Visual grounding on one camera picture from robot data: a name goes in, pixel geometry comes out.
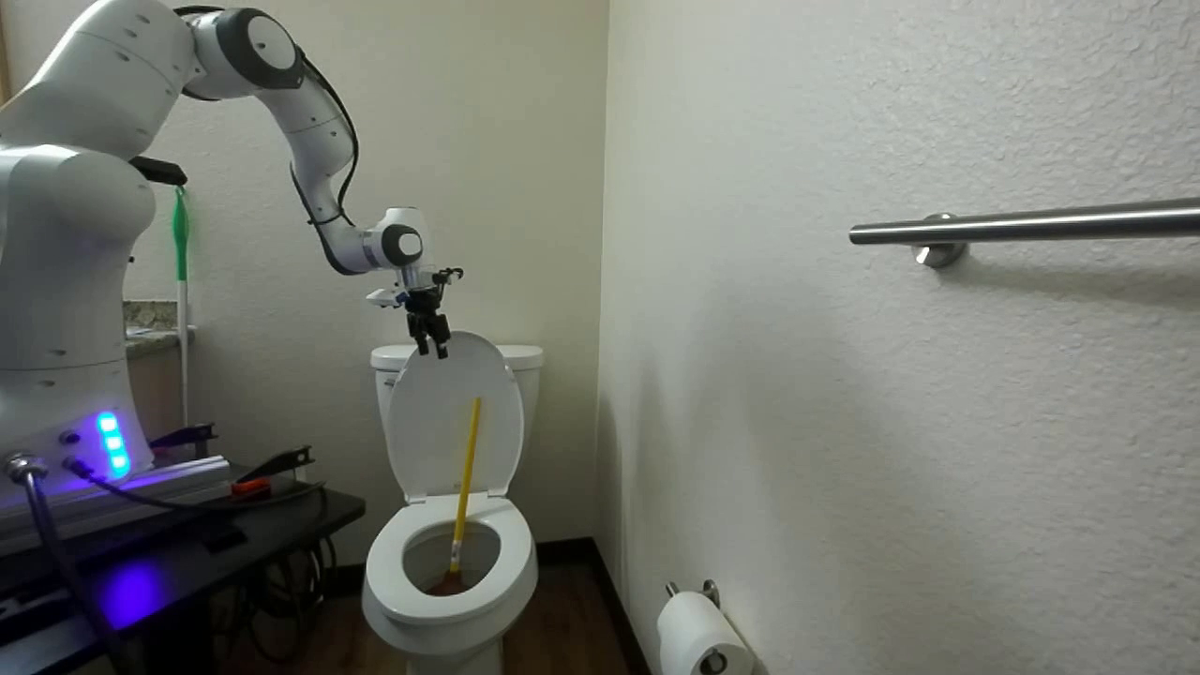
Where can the aluminium mounting rail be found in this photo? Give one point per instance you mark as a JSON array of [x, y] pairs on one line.
[[162, 473]]

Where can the black robot table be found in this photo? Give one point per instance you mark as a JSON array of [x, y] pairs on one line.
[[247, 531]]

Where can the black flat bar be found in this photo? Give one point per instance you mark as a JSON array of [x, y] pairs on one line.
[[162, 170]]

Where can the black orange bar clamp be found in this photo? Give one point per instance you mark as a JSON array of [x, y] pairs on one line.
[[268, 473], [183, 436]]

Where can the white toilet paper roll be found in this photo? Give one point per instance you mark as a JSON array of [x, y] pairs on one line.
[[682, 630]]

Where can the white toilet lid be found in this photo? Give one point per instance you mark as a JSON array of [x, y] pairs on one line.
[[433, 417]]

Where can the white round plate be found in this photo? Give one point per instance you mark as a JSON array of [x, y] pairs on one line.
[[513, 565]]

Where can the steel wall grab bar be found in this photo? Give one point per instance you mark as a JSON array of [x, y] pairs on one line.
[[1035, 223]]

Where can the white toilet bowl and tank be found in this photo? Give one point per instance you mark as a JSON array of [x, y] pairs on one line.
[[450, 637]]

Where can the granite countertop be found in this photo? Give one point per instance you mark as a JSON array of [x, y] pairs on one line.
[[150, 320]]

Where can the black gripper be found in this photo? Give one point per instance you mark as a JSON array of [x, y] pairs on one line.
[[423, 311]]

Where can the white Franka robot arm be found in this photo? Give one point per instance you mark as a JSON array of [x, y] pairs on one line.
[[77, 227]]

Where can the yellow toilet brush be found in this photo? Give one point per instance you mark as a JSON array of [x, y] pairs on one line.
[[466, 480]]

